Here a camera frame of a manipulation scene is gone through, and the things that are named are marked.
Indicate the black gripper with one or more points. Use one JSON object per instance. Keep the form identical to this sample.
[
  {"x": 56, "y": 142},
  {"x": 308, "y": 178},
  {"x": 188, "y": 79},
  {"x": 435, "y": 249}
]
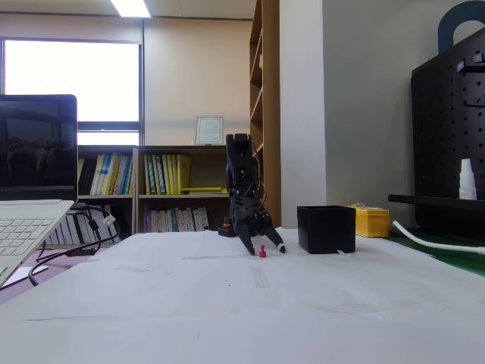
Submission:
[{"x": 243, "y": 216}]

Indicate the small red pawn piece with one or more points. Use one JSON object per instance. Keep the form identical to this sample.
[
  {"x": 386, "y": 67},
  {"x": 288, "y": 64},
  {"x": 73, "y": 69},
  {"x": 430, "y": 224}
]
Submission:
[{"x": 262, "y": 253}]

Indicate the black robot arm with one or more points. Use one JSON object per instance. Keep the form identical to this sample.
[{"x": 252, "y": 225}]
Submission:
[{"x": 239, "y": 159}]

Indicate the black square plastic cup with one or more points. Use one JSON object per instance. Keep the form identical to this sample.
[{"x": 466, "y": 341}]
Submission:
[{"x": 326, "y": 229}]

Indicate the yellow cardboard box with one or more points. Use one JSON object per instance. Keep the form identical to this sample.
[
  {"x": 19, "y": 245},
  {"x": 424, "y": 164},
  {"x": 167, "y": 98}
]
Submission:
[{"x": 373, "y": 223}]

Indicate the orange table clamp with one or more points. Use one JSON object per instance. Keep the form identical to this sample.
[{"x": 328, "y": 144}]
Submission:
[{"x": 226, "y": 224}]

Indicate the yellow flat book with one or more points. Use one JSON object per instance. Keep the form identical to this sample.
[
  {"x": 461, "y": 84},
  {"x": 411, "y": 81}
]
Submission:
[{"x": 202, "y": 189}]

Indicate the dark low bookshelf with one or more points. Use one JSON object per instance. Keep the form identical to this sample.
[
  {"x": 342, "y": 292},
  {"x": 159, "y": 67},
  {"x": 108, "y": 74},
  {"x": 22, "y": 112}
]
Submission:
[
  {"x": 212, "y": 170},
  {"x": 108, "y": 146}
]

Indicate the white paper sheets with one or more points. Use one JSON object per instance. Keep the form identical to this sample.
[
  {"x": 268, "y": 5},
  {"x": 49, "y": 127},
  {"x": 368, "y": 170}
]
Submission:
[{"x": 227, "y": 311}]

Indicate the framed certificate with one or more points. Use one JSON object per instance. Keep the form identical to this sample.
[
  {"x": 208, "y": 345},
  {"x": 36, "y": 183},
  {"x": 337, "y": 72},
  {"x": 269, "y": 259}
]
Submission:
[{"x": 209, "y": 130}]

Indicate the tall wooden bookshelf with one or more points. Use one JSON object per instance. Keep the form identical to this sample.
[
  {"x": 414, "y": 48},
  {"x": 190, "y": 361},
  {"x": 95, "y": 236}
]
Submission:
[{"x": 271, "y": 113}]

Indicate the green desk mat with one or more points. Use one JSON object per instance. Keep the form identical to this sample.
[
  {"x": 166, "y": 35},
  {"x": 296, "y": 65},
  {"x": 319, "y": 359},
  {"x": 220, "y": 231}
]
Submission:
[{"x": 447, "y": 256}]

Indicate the black pegboard stand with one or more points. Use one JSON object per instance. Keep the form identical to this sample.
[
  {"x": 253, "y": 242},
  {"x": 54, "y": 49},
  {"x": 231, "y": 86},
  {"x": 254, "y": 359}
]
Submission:
[{"x": 439, "y": 132}]

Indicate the white plastic bottle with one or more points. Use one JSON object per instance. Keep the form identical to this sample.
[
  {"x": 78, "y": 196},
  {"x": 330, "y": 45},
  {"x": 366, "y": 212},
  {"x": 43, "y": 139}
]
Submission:
[{"x": 467, "y": 182}]

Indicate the white laptop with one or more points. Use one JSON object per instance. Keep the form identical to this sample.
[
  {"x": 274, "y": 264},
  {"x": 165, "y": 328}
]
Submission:
[{"x": 34, "y": 151}]

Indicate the window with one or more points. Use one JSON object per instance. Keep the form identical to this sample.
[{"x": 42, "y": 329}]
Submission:
[{"x": 72, "y": 79}]

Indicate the ceiling light panel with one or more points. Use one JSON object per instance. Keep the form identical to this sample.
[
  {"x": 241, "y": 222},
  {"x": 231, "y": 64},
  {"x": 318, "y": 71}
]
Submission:
[{"x": 130, "y": 7}]

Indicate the blue arch board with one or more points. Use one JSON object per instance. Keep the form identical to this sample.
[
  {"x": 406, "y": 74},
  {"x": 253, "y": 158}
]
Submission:
[{"x": 445, "y": 26}]

